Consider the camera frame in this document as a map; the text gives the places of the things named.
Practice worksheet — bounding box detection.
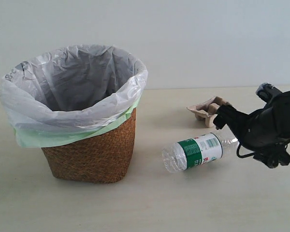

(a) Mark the translucent white-green bin liner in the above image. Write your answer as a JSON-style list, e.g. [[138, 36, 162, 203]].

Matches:
[[0, 44, 148, 148]]

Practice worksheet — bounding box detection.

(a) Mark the brown cardboard egg carton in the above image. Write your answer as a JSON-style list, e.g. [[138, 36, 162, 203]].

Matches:
[[187, 96, 231, 128]]

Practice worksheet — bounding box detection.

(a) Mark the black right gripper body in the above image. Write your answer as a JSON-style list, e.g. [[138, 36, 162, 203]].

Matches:
[[228, 88, 290, 152]]

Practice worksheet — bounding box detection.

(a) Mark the clear bottle green cap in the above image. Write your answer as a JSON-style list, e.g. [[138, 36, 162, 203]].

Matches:
[[162, 130, 239, 173]]

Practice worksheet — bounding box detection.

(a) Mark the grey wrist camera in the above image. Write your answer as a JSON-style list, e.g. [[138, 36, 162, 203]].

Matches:
[[256, 83, 282, 103]]

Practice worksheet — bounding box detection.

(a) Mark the woven brown wicker basket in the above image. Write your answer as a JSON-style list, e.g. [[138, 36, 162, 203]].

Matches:
[[42, 110, 136, 184]]

